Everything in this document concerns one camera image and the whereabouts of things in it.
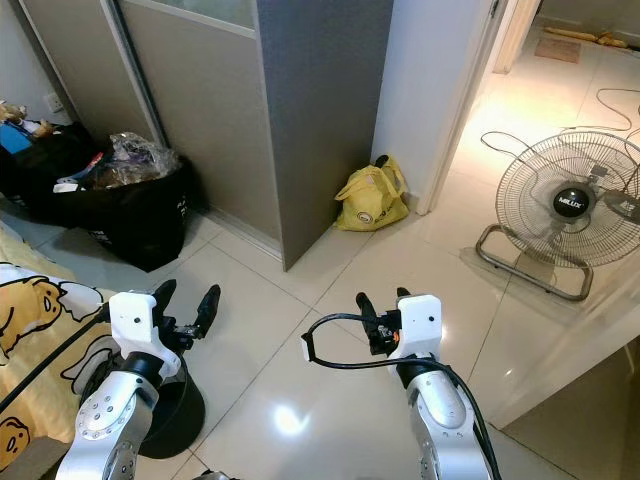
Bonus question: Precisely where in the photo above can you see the large black shopping bag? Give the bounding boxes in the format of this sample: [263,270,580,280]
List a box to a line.
[55,150,206,273]

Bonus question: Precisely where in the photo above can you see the black round stand base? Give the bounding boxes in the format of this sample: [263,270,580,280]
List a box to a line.
[135,355,207,461]

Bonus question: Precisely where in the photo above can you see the yellow tote bag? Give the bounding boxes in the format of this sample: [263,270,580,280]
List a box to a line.
[335,155,411,233]

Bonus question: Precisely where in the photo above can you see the yellow cartoon print bedsheet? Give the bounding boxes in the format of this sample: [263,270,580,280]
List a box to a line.
[0,225,121,476]

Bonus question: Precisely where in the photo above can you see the clear crumpled plastic bag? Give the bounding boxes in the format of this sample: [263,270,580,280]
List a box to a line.
[100,133,183,191]

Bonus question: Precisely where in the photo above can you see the black bag with blue item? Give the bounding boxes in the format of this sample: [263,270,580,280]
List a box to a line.
[0,122,101,223]

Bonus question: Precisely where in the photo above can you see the grey sliding door wardrobe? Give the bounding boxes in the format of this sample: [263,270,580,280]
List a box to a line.
[20,0,396,271]

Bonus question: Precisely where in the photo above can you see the metal floor fan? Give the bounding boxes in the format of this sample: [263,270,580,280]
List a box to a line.
[475,126,640,302]

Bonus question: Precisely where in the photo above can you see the small brown toy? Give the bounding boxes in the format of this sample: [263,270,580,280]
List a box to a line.
[0,100,59,139]

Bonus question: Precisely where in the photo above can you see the blue packet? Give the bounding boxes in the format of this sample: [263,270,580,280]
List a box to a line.
[0,125,33,153]

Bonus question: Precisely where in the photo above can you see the brown door mat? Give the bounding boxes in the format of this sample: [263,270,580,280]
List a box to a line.
[533,35,583,64]

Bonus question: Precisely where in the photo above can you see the yellow cloth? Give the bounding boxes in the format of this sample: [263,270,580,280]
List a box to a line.
[540,27,633,49]

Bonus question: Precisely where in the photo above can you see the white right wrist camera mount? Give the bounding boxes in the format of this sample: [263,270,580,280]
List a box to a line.
[390,295,443,363]

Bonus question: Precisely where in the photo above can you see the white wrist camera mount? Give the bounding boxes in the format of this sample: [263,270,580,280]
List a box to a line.
[108,291,181,376]
[390,295,443,363]

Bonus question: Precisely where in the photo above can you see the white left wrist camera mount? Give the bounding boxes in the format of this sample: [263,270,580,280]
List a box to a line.
[108,291,181,376]

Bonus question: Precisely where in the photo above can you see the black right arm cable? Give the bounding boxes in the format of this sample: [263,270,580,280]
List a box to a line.
[300,313,501,480]

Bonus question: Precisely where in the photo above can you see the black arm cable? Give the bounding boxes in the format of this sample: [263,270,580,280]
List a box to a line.
[300,313,501,480]
[0,310,113,416]

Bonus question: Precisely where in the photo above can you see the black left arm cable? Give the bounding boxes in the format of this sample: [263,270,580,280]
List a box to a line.
[0,310,113,416]

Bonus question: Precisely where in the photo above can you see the thin black fan cable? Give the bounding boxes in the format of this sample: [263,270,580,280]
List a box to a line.
[480,88,640,166]

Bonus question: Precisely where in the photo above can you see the white door frame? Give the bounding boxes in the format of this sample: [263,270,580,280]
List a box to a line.
[370,0,541,215]

